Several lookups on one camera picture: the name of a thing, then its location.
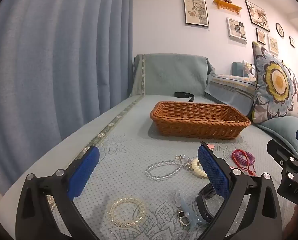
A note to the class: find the large floral cushion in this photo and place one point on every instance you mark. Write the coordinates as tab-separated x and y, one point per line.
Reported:
276	80

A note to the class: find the large framed butterfly picture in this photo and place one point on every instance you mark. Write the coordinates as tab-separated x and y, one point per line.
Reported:
196	12

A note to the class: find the plain teal cushion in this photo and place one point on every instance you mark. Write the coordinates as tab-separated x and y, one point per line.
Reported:
237	68

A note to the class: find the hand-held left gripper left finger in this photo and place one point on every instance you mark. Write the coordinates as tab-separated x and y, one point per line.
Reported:
85	173

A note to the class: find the yellow wall shelf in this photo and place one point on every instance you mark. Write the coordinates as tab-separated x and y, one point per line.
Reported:
226	5

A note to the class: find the teal sofa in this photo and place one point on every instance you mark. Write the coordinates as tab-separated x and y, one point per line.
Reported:
128	140

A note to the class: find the flat blue cushion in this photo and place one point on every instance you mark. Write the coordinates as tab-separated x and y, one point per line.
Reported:
281	132

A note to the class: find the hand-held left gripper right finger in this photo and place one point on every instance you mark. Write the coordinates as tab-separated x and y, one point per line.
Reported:
214	172

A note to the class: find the light blue hair claw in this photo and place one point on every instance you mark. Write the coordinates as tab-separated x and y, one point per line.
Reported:
186	210

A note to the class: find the framed floral picture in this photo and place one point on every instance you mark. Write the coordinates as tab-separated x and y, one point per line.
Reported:
257	16

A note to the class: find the clear crystal charm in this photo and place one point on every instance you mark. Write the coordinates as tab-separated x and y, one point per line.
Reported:
182	158

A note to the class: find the pale framed butterfly picture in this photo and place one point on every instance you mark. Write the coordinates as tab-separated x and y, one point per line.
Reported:
273	45

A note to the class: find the brown wicker basket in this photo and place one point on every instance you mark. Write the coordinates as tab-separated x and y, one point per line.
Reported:
199	121

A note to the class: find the small pink clip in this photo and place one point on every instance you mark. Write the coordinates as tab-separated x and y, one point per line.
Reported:
210	146

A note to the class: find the tiny framed picture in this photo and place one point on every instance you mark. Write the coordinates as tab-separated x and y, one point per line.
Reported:
292	42

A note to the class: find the blue curtain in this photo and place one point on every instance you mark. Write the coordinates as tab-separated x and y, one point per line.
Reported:
51	67

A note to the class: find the small floral cushion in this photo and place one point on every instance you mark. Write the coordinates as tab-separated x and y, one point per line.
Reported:
249	68

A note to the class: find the small dark framed picture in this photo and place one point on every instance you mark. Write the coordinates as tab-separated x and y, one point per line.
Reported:
260	36

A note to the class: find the striped teal backrest cushion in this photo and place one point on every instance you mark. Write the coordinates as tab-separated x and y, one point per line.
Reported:
229	90

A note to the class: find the black wrist watch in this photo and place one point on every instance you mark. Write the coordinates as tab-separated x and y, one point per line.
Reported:
204	210

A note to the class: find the white framed collage picture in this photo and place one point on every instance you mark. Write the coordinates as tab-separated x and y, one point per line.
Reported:
236	29

